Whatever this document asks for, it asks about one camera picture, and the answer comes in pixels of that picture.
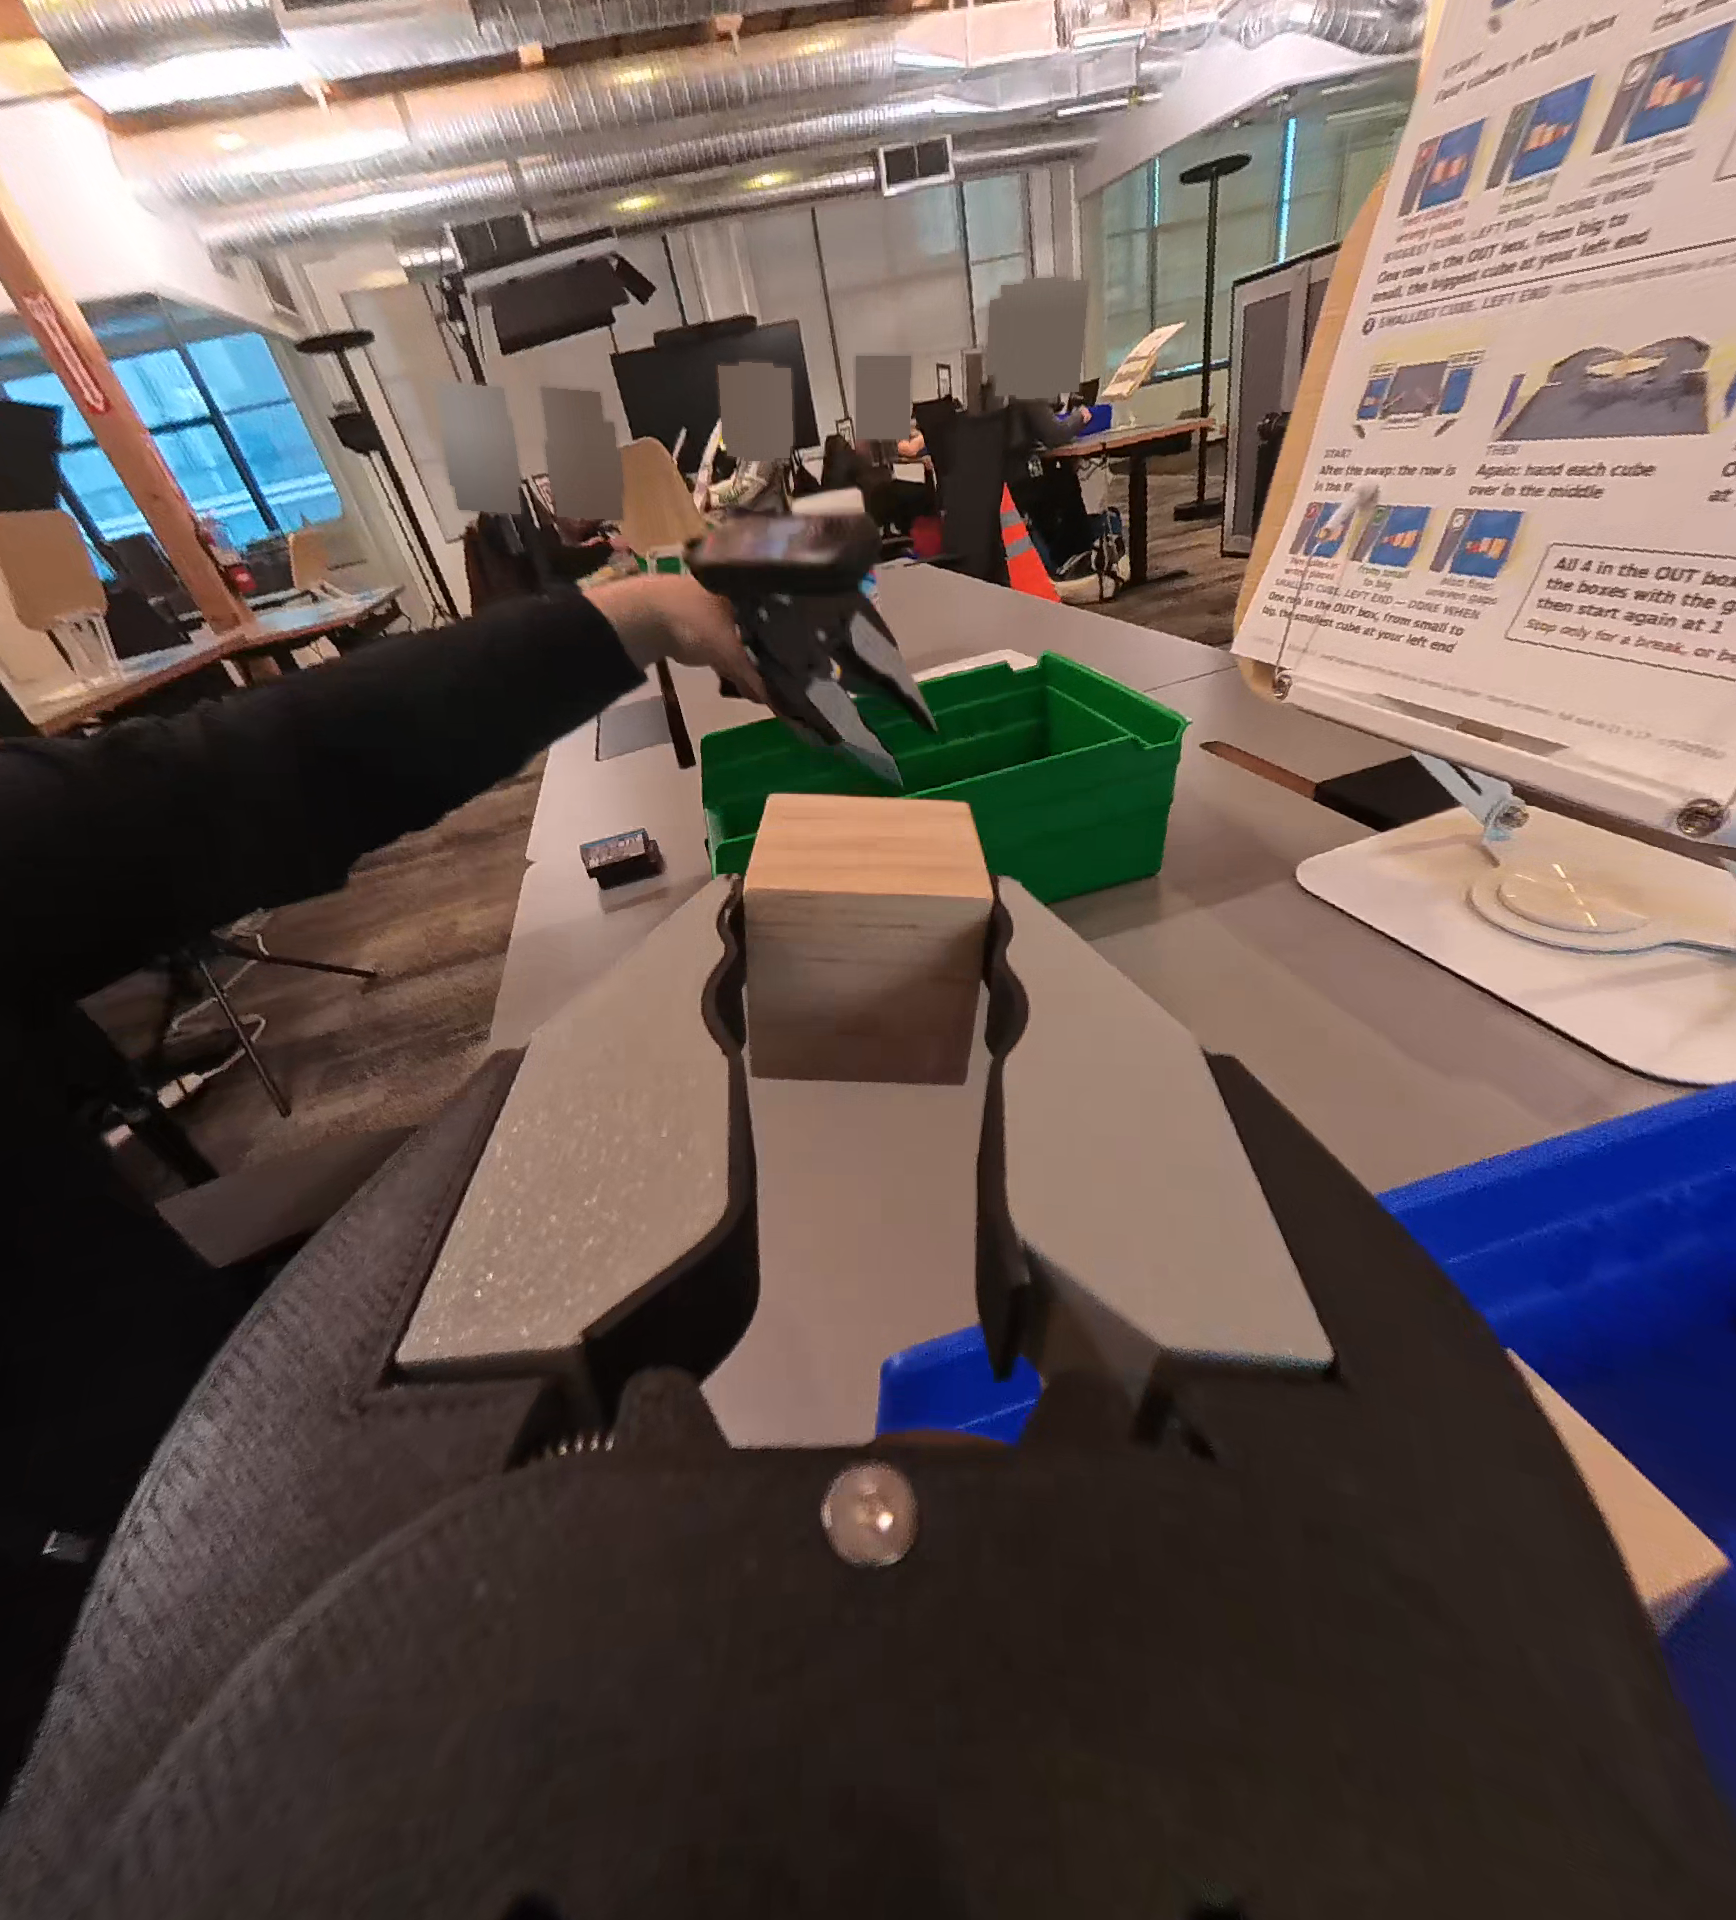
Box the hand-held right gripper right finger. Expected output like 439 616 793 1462
972 876 1336 1425

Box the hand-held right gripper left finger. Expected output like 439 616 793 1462
396 876 763 1387

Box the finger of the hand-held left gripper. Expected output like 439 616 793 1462
799 677 912 792
840 595 940 738

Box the medium wooden cube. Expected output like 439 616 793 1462
745 794 995 1084

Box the green plastic bin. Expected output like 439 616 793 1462
697 649 1192 906

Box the blue plastic bin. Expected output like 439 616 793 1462
875 1063 1736 1920

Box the person's left hand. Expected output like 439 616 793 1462
583 574 777 705

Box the orange traffic cone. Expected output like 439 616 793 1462
995 483 1061 601

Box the large black screen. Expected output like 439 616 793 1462
610 317 816 453

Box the dark flat pad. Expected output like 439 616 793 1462
596 692 697 771

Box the brown-edged standing table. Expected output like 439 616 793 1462
1049 418 1216 587

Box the black studio light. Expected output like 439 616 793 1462
486 255 654 355

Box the black tripod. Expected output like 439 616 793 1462
131 913 378 1119

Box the black floor lamp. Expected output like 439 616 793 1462
294 329 459 623

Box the black flat slab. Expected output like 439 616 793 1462
1317 754 1470 829

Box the grey framed panel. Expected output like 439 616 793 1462
1224 247 1343 558

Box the large window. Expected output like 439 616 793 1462
0 329 344 558

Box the brown wooden table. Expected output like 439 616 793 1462
28 585 404 735

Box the white printed paper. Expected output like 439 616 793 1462
1235 0 1736 818

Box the silver air duct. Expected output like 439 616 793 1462
28 0 1425 247

